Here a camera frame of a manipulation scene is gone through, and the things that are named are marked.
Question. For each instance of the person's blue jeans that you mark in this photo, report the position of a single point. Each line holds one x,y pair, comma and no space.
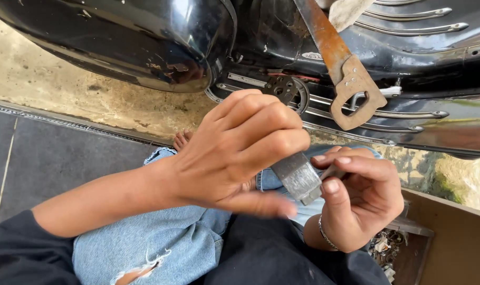
153,245

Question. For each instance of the white-tipped metal lever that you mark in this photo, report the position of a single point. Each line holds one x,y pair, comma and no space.
391,92

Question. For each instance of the white dirty cloth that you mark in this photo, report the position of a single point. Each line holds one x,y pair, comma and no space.
349,12

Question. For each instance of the heap of small metal parts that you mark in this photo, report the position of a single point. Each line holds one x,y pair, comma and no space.
386,249

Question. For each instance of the person's bare foot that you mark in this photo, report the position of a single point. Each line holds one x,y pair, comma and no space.
181,140

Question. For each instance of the black scooter body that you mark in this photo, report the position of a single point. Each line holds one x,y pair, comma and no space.
386,59

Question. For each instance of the brown wooden box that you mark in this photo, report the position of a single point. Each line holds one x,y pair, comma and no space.
457,245

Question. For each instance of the person's right hand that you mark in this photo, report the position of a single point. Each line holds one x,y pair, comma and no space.
366,206

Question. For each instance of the black scooter side cowl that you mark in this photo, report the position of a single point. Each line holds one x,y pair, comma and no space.
125,35

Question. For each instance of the person's black sweater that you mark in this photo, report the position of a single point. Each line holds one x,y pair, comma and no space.
283,257

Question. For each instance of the chrome scooter floor rails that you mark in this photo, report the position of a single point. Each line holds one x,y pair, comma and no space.
437,114

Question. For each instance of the person's left hand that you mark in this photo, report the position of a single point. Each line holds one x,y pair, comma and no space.
224,158

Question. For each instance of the perforated round metal plate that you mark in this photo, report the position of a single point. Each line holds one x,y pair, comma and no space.
281,87

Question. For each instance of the metal floor drain strip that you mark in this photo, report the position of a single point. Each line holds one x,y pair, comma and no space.
66,122

